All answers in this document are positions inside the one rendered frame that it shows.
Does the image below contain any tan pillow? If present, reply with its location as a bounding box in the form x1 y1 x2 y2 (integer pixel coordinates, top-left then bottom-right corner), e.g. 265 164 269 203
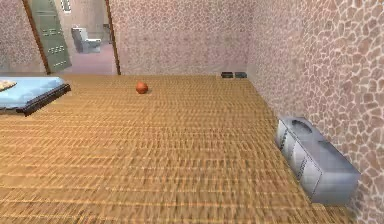
0 79 18 93

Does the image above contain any orange ball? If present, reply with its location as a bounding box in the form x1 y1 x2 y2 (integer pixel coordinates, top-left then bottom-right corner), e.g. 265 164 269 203
135 81 149 95

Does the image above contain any green room door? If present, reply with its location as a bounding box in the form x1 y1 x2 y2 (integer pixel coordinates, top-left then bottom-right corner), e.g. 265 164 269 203
29 0 73 73

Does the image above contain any light blue bed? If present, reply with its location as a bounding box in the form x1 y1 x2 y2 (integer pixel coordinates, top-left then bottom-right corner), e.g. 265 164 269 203
0 76 72 117

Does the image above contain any grey metal cabinet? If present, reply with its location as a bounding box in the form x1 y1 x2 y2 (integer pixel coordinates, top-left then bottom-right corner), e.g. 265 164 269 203
274 116 362 205

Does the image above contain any white toilet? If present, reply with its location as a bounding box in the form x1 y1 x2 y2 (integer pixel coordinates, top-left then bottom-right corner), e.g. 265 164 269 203
71 26 102 55

